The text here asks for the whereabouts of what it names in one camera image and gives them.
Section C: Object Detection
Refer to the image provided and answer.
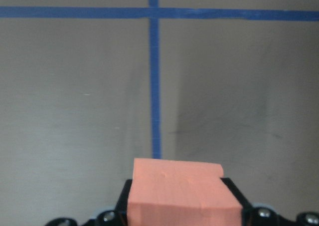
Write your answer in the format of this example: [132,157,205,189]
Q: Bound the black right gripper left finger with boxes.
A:
[115,179,132,226]

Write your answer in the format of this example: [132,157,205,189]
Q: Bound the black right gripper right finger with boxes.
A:
[221,178,252,226]

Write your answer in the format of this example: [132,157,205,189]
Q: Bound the orange foam cube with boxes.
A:
[127,158,243,226]

